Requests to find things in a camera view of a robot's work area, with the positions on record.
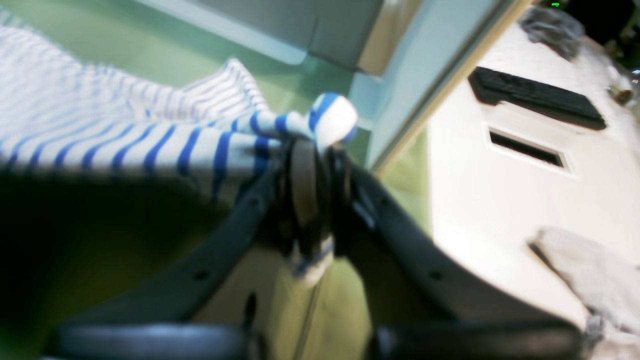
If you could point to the blue white striped t-shirt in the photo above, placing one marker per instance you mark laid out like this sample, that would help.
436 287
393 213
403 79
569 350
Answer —
65 117

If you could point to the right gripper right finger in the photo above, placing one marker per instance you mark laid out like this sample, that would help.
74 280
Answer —
408 280

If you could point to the green table cloth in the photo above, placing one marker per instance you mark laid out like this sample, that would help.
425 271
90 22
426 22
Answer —
70 247

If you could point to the white cabinet beside table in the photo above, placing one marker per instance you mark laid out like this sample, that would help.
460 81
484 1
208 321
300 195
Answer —
544 211

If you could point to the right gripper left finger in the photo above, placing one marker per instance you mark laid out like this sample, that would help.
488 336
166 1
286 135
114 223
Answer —
282 207

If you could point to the white bin bottom left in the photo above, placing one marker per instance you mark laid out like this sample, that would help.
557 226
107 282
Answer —
406 54

